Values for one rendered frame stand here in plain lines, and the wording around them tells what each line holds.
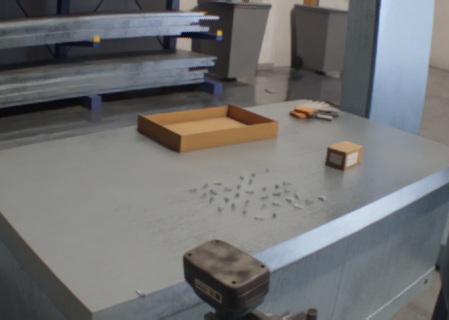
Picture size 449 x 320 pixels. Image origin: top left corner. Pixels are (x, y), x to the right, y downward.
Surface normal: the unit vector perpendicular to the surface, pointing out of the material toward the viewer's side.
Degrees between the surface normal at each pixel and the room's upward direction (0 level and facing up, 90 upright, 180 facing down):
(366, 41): 90
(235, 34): 96
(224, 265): 7
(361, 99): 90
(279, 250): 68
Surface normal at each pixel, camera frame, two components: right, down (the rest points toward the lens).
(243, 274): -0.02, -0.91
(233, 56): 0.62, 0.40
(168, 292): 0.66, -0.09
